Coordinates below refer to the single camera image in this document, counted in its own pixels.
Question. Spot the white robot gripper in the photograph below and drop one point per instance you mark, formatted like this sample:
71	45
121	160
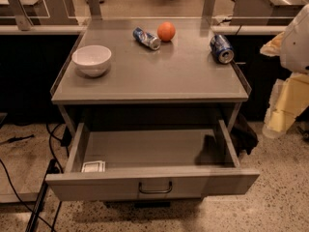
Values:
296	45

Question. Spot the blue pepsi can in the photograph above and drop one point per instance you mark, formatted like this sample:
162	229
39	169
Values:
221	49

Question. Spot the crushed blue soda can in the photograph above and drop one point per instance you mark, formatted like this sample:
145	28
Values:
150	40

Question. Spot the open grey top drawer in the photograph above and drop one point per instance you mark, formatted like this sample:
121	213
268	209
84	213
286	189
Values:
199	163

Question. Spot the grey background desk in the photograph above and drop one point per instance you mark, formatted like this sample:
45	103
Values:
266	12

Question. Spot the orange fruit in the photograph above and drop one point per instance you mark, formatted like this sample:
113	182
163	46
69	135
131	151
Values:
166	31

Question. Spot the white ceramic bowl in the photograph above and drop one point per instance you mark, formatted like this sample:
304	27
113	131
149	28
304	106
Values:
92	60

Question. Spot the small white tag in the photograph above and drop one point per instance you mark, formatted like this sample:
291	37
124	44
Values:
93	166

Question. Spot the left background desk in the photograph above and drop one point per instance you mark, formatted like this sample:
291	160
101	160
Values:
39	12

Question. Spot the metal drawer handle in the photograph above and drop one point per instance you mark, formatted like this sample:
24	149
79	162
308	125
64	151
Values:
158	189

